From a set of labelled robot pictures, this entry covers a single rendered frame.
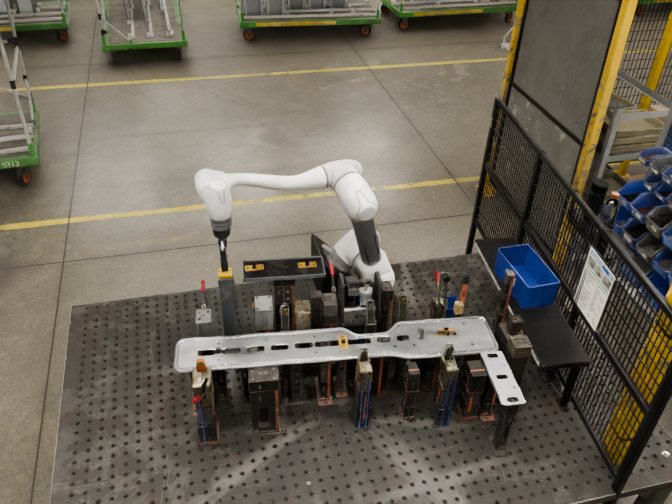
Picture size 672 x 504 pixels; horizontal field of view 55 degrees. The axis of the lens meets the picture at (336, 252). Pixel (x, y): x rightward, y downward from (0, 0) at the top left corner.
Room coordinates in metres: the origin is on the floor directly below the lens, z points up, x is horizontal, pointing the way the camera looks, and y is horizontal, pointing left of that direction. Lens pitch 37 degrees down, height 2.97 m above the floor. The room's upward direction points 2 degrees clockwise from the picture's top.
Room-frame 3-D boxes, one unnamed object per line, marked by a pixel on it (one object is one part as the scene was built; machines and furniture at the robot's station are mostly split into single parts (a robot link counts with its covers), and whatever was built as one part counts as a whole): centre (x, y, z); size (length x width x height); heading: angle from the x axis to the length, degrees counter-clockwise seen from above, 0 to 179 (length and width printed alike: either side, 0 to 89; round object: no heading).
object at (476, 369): (1.90, -0.61, 0.84); 0.11 x 0.10 x 0.28; 9
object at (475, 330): (1.98, -0.03, 1.00); 1.38 x 0.22 x 0.02; 99
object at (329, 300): (2.18, 0.02, 0.89); 0.13 x 0.11 x 0.38; 9
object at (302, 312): (2.12, 0.14, 0.89); 0.13 x 0.11 x 0.38; 9
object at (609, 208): (2.27, -1.13, 1.53); 0.06 x 0.06 x 0.20
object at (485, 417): (1.90, -0.69, 0.84); 0.11 x 0.06 x 0.29; 9
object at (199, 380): (1.72, 0.50, 0.88); 0.15 x 0.11 x 0.36; 9
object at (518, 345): (1.98, -0.80, 0.88); 0.08 x 0.08 x 0.36; 9
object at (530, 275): (2.39, -0.89, 1.10); 0.30 x 0.17 x 0.13; 17
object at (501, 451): (1.72, -0.72, 0.84); 0.11 x 0.06 x 0.29; 9
